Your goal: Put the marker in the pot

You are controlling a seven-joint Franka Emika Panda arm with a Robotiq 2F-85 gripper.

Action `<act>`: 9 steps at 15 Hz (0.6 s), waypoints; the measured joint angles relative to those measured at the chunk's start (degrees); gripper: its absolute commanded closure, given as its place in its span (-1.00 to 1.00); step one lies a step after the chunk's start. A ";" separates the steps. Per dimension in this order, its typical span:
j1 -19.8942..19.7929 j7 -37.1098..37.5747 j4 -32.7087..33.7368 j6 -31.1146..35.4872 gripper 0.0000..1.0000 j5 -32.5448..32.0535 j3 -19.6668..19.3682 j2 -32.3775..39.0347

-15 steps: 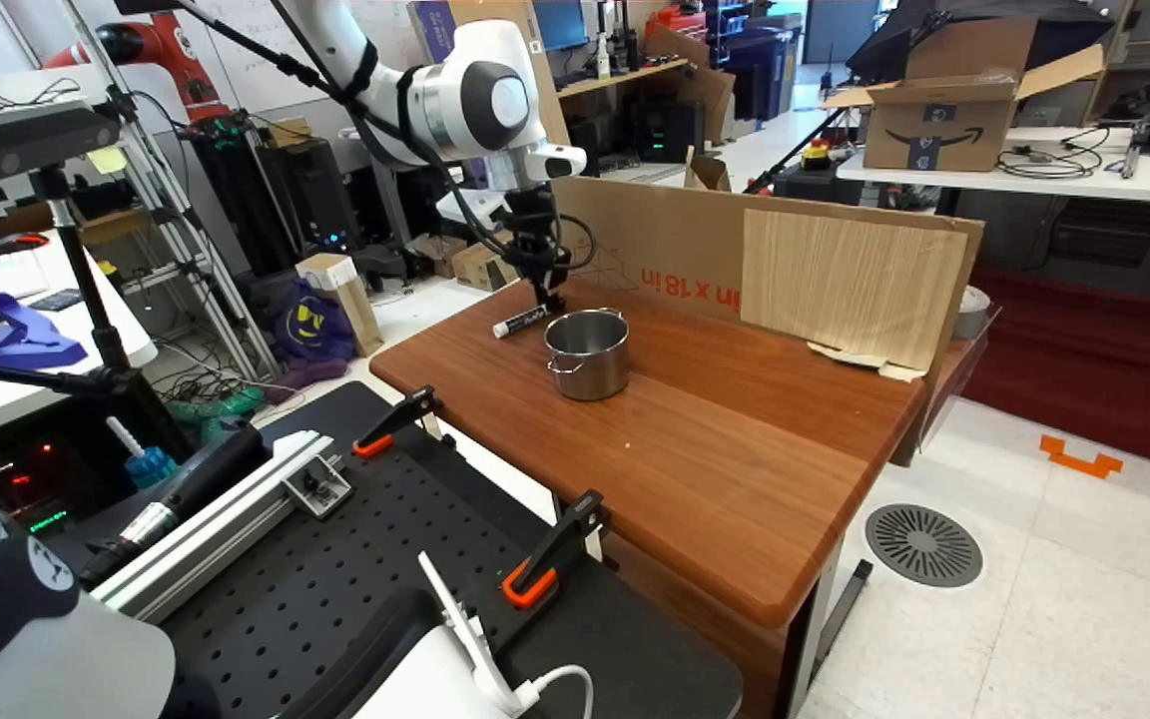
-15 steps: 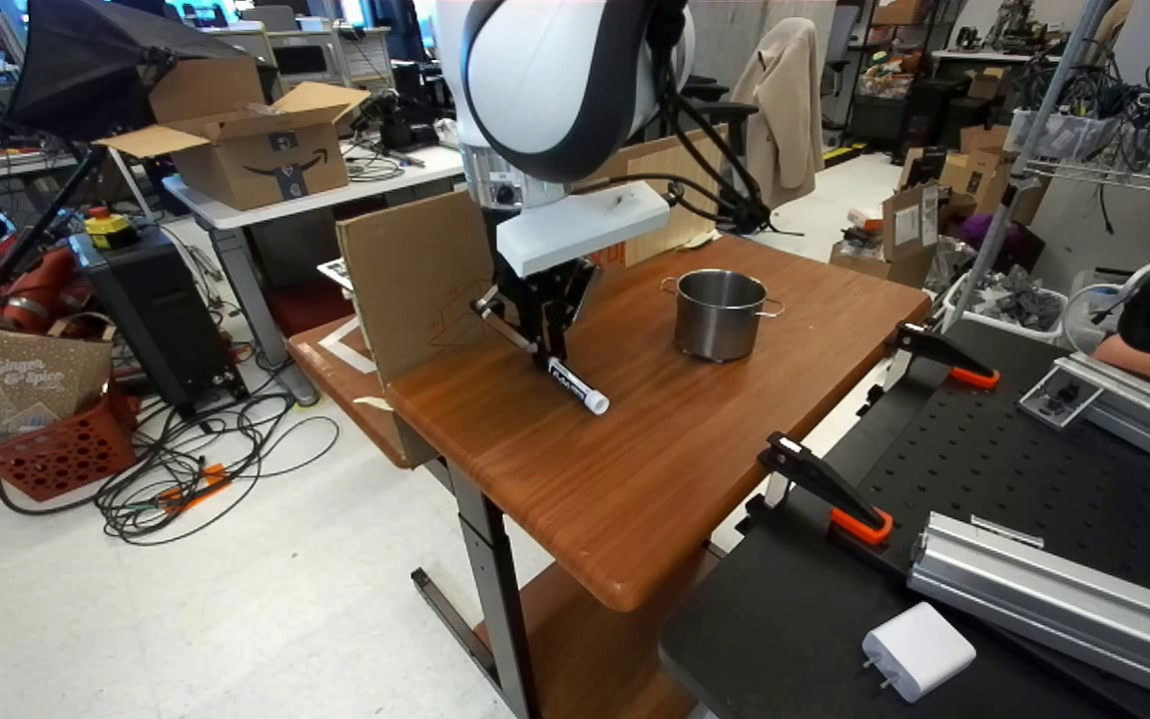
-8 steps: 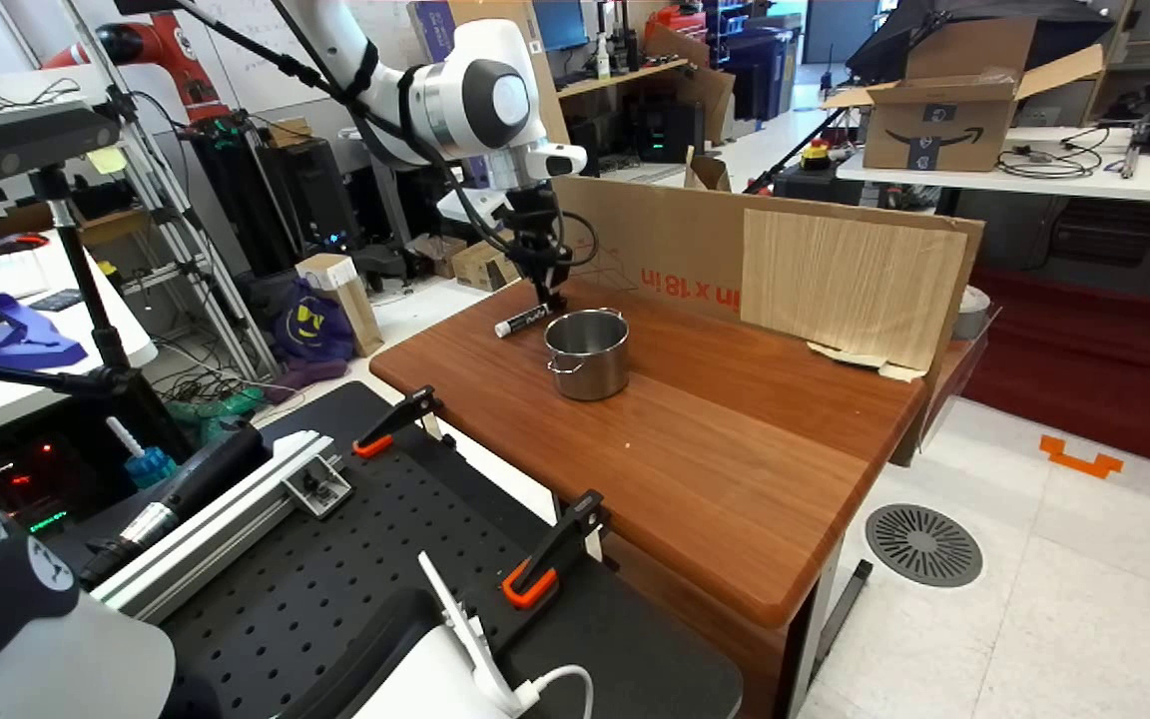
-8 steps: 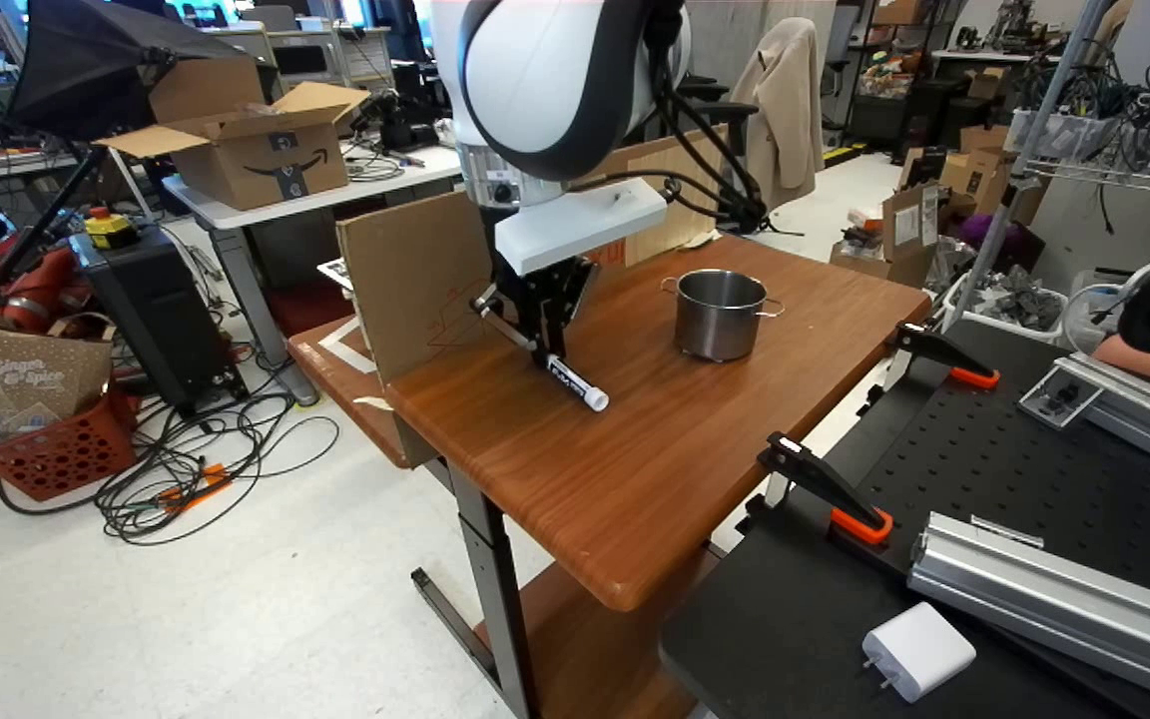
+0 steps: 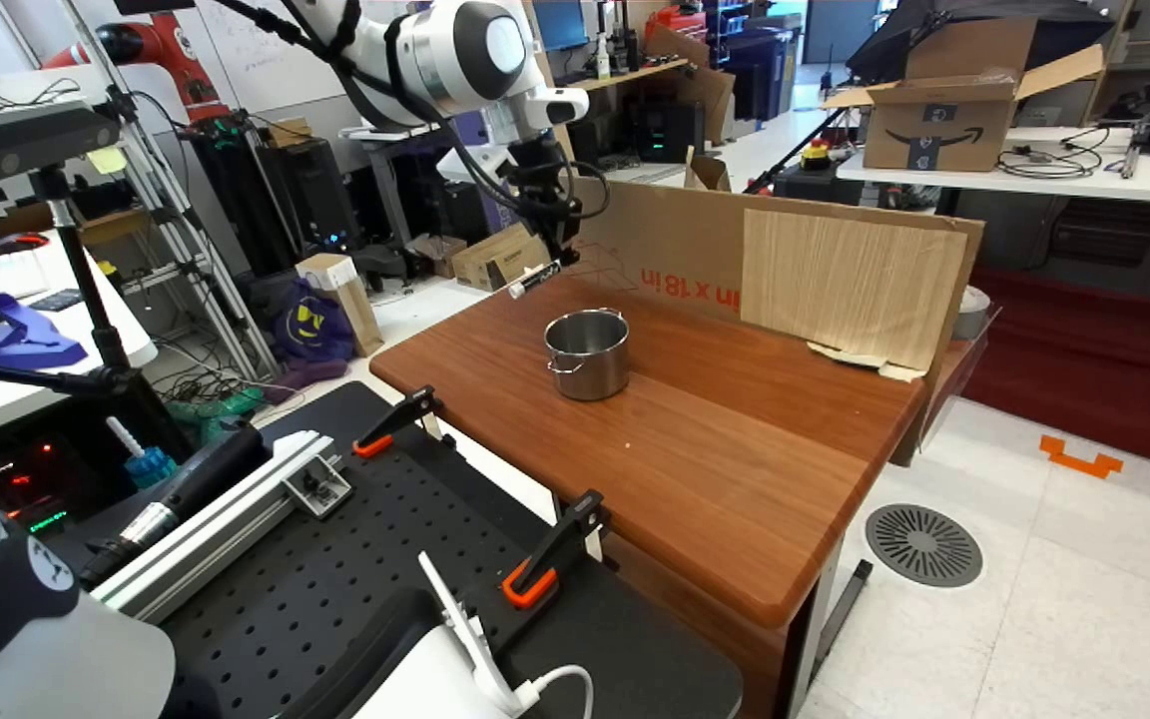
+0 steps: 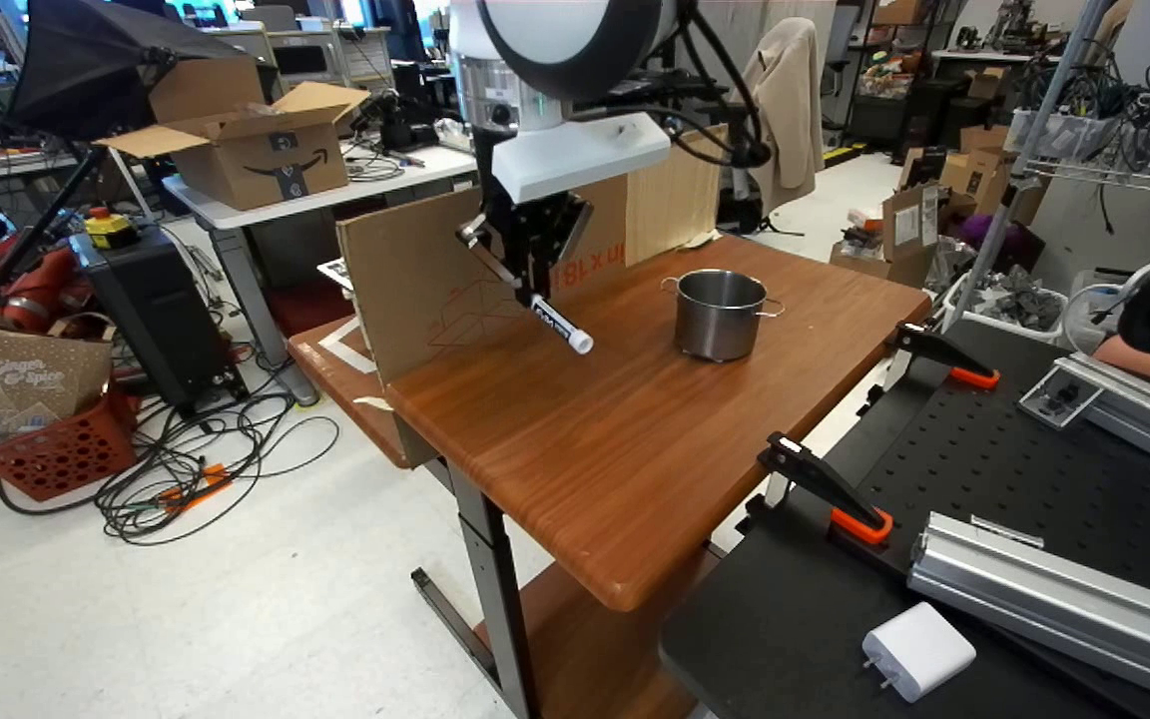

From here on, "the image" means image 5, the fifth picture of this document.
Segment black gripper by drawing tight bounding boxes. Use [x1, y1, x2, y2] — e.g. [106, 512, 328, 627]
[507, 126, 592, 271]

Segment stainless steel pot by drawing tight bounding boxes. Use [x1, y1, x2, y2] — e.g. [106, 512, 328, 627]
[540, 307, 636, 407]

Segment large cardboard sheet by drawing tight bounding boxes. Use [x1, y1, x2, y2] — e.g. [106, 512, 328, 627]
[521, 170, 989, 386]

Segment small tan cardboard box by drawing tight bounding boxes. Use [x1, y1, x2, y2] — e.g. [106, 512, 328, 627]
[290, 250, 388, 360]

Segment black clamp orange tip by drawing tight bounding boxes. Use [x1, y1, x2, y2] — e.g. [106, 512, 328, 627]
[348, 383, 447, 463]
[497, 488, 612, 615]

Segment brown wooden table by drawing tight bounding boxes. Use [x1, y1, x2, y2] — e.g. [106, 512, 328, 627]
[368, 271, 989, 719]

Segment purple bag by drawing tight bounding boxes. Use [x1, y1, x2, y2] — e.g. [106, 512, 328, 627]
[263, 271, 364, 370]

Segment open Amazon cardboard box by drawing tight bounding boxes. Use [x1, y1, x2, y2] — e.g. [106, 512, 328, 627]
[821, 10, 1110, 175]

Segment red machine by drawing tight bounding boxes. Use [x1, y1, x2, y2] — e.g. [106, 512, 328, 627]
[97, 8, 237, 126]

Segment black metal table leg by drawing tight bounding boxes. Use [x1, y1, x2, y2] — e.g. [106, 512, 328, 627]
[801, 556, 877, 672]

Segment round grey floor drain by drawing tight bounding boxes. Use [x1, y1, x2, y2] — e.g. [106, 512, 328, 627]
[861, 498, 987, 591]

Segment white side table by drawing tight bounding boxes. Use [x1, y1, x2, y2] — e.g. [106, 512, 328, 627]
[0, 227, 158, 451]

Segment red carpet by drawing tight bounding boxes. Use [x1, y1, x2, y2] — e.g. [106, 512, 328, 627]
[957, 262, 1150, 478]

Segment purple cloth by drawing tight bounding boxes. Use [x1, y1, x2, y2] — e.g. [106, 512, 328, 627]
[0, 271, 90, 390]

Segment black controller with lights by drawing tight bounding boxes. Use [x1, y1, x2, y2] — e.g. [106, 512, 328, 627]
[0, 390, 151, 542]

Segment aluminium ladder frame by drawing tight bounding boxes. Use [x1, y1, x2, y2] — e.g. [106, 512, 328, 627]
[58, 0, 280, 386]

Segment white cable with plug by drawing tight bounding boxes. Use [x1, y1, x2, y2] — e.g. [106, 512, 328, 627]
[412, 546, 600, 719]

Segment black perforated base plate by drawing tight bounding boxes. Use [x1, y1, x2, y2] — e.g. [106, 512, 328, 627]
[133, 376, 746, 719]

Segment aluminium extrusion rail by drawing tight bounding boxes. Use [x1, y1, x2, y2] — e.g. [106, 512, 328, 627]
[87, 427, 356, 627]

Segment blue handled tool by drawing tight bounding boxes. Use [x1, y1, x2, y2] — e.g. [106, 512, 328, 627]
[102, 410, 183, 491]

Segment black camera tripod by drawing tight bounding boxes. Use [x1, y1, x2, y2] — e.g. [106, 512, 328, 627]
[0, 165, 198, 463]

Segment coiled grey cables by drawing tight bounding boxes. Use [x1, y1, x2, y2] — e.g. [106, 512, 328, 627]
[999, 137, 1115, 185]

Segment black stereo camera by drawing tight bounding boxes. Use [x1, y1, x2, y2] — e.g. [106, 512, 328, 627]
[0, 101, 127, 179]

